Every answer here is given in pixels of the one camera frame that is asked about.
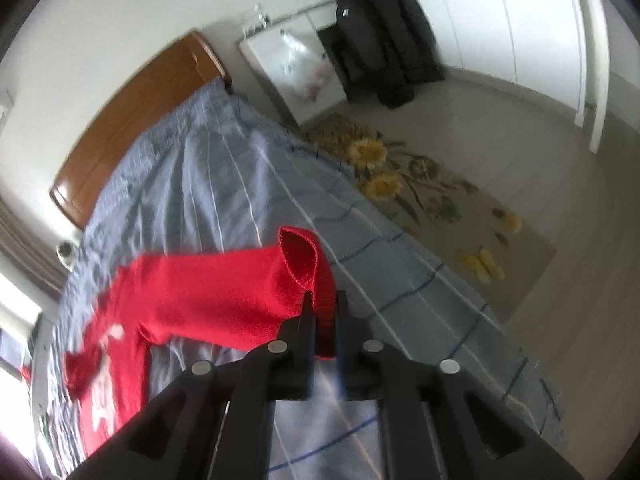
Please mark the white plastic bag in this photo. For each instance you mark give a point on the white plastic bag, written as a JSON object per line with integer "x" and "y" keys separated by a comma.
{"x": 305, "y": 71}

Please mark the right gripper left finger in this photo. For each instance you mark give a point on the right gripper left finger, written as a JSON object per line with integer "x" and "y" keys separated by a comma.
{"x": 214, "y": 422}

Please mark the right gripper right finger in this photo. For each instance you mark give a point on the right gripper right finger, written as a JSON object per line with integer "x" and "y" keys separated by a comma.
{"x": 437, "y": 421}

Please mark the wooden headboard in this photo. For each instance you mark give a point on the wooden headboard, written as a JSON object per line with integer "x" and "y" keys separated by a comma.
{"x": 157, "y": 89}

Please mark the black jacket on chair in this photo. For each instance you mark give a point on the black jacket on chair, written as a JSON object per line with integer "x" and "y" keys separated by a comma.
{"x": 392, "y": 44}

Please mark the beige curtain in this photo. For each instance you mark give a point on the beige curtain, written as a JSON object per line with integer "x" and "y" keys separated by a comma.
{"x": 28, "y": 253}

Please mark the white bedside desk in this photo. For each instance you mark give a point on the white bedside desk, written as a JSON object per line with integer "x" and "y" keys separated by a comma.
{"x": 264, "y": 52}

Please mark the red knit sweater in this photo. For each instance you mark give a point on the red knit sweater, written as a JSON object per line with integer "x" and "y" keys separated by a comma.
{"x": 235, "y": 300}

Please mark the white wardrobe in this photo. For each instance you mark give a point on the white wardrobe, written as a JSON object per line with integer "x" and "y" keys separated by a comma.
{"x": 551, "y": 52}

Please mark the small white fan heater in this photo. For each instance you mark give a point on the small white fan heater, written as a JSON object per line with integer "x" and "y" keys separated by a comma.
{"x": 67, "y": 253}

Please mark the sunflower floor rug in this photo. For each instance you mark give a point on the sunflower floor rug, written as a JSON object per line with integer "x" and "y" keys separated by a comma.
{"x": 476, "y": 236}

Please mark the grey plaid bed duvet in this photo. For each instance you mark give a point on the grey plaid bed duvet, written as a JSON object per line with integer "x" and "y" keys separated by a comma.
{"x": 204, "y": 240}

